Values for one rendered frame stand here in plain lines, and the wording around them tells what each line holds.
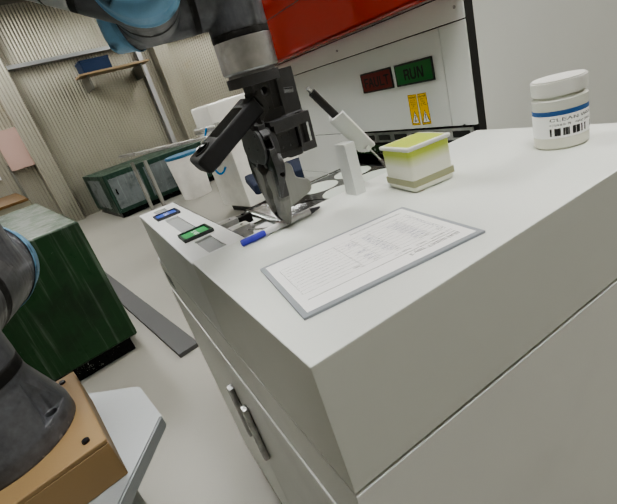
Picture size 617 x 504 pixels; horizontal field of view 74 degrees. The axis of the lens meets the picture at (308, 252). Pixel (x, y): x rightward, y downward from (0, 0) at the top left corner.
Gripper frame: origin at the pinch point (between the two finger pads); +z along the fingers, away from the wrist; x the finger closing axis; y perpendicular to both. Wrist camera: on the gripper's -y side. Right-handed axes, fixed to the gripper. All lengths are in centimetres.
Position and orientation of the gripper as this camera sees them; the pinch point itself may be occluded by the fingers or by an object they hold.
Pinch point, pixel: (280, 217)
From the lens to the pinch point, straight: 62.4
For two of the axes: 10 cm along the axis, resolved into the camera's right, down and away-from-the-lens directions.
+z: 2.5, 8.8, 4.1
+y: 8.3, -4.2, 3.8
